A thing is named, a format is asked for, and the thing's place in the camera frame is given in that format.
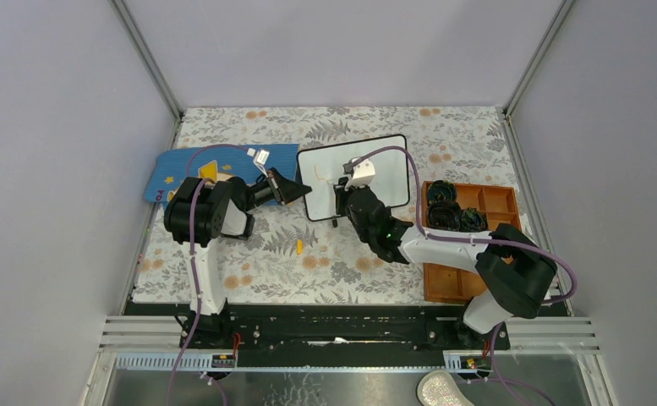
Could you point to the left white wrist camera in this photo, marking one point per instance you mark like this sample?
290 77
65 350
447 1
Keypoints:
259 159

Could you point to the blue cartoon print cloth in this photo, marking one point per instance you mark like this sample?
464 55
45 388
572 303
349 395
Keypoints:
217 163

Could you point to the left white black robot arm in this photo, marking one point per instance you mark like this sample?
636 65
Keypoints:
200 213

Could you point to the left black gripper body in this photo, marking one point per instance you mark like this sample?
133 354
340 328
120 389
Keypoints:
273 184

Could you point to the rolled dark tie right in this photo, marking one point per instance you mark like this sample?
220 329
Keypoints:
472 221

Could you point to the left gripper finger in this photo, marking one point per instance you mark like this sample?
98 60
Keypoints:
291 193
286 184

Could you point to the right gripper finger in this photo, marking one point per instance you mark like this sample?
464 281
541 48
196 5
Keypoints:
340 199
344 183

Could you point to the rolled dark tie top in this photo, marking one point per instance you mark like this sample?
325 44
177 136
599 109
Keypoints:
441 191

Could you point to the small black-framed whiteboard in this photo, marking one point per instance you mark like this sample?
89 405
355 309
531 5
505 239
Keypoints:
321 168

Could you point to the grey speckled oval object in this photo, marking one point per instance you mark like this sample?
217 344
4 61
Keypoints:
438 388

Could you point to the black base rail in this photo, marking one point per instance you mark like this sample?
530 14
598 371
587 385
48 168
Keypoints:
336 336

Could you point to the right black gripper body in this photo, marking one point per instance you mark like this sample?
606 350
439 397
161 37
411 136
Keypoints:
348 210

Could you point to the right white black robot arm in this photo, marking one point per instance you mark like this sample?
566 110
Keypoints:
517 274

